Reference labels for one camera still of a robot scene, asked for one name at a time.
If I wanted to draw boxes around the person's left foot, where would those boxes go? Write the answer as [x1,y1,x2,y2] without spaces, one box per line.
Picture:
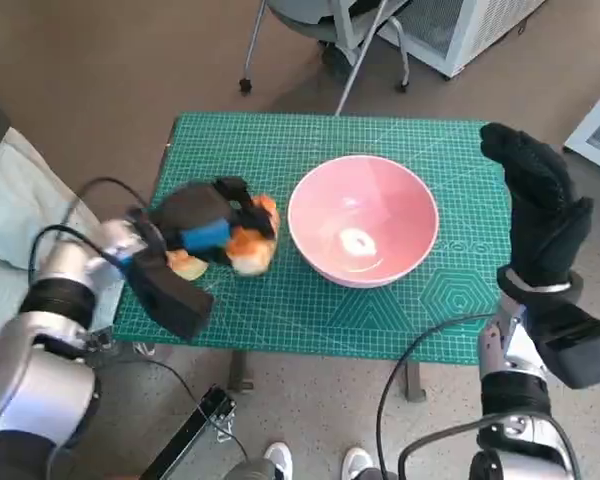
[263,442,294,480]

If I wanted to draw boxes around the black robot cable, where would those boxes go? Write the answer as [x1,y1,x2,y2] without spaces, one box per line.
[377,313,499,480]
[28,177,149,284]
[397,417,529,480]

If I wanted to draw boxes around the round toy bread bun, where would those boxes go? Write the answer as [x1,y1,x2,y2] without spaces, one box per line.
[164,249,209,282]

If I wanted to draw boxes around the long striped toy bread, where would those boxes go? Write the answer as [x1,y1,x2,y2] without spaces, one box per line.
[227,194,281,276]

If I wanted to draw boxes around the pink bowl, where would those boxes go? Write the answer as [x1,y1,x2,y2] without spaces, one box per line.
[287,154,440,289]

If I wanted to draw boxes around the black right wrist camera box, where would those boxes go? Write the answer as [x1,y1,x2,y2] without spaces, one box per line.
[527,299,600,390]

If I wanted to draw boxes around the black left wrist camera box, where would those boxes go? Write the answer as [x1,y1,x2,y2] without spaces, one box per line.
[121,247,216,342]

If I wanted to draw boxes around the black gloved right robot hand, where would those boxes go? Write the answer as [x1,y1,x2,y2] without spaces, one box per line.
[478,122,596,290]

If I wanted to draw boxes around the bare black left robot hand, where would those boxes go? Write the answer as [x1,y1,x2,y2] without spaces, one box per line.
[148,174,277,265]

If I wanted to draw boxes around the grey office chair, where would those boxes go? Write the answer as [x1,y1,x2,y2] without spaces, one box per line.
[238,0,412,96]

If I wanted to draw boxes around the green cutting mat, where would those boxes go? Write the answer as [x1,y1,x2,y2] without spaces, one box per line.
[114,112,514,366]

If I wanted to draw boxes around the black floor cable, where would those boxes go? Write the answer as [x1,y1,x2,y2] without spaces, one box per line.
[129,342,251,461]

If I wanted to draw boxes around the white metal rod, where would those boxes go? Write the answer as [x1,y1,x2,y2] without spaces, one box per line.
[333,0,394,117]

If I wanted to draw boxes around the white unit with grey grille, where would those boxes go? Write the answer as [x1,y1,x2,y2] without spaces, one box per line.
[562,74,600,179]

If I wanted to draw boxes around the white cabinet with mesh panel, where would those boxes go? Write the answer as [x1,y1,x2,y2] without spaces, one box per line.
[377,0,554,80]

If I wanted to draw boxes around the black table leg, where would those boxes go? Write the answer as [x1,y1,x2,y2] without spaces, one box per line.
[228,349,255,394]
[404,360,427,403]

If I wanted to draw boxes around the person's foot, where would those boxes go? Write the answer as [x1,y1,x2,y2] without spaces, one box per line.
[340,446,376,480]
[263,442,294,480]

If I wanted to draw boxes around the black metal floor bar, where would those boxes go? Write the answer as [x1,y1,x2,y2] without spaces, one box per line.
[139,383,239,480]

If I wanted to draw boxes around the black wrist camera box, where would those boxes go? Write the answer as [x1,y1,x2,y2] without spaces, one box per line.
[527,299,600,390]
[121,247,216,342]

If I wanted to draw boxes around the person's right foot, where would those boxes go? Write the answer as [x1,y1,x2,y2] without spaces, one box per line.
[340,446,376,480]

